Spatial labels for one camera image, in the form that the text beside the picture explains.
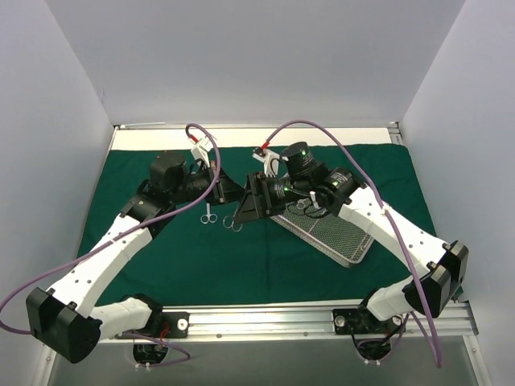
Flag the green surgical drape cloth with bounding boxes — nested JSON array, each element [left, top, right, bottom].
[[78, 144, 436, 306]]

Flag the steel surgical scissors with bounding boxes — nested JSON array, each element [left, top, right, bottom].
[[222, 216, 242, 232]]

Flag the steel forceps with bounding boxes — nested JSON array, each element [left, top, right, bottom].
[[200, 203, 218, 224]]

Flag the wire mesh instrument tray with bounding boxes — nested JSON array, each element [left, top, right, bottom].
[[271, 199, 373, 268]]

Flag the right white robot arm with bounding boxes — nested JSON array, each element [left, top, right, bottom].
[[233, 167, 469, 332]]

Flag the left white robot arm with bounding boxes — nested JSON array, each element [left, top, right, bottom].
[[26, 150, 244, 363]]

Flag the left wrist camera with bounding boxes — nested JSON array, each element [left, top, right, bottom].
[[150, 150, 186, 191]]

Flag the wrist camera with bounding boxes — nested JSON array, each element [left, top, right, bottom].
[[280, 142, 322, 179], [150, 150, 186, 191]]

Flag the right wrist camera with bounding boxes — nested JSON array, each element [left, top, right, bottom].
[[280, 142, 322, 179]]

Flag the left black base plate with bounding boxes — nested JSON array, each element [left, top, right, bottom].
[[154, 311, 190, 340]]

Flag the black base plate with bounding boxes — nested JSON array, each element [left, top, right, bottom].
[[332, 306, 403, 335], [154, 311, 190, 340]]

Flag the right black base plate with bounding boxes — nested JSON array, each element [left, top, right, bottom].
[[332, 306, 403, 335]]

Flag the aluminium front rail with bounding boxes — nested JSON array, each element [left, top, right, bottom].
[[96, 299, 480, 347]]

